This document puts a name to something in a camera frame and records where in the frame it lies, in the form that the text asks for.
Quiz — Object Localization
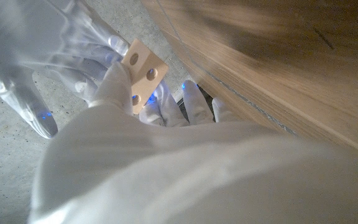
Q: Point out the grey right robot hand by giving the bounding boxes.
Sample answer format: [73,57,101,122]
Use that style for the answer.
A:
[0,0,131,139]

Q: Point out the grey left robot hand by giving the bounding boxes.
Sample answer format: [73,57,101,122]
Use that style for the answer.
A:
[28,61,358,224]

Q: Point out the wooden block with holes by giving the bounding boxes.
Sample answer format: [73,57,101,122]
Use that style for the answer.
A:
[121,38,170,115]

